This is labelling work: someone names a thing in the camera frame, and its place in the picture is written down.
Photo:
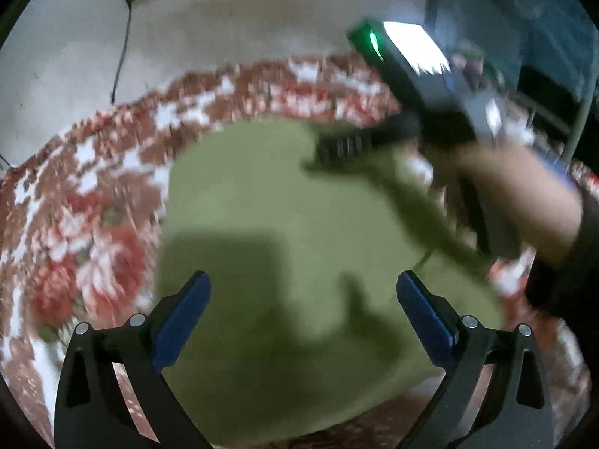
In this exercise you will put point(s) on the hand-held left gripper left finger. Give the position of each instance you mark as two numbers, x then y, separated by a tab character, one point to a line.
185	320

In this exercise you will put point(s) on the person's right forearm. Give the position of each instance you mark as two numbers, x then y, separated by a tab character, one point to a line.
529	196

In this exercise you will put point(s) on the red floral blanket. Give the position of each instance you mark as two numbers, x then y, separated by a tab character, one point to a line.
93	224

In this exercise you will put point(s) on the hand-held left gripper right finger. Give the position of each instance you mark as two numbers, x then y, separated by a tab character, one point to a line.
425	320

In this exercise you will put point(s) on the olive green garment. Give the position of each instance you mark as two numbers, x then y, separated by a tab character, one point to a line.
281	224

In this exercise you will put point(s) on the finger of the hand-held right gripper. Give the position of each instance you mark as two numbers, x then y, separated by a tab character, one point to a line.
355	142

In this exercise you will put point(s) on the grey-blue cabinet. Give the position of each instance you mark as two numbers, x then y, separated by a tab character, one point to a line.
538	32

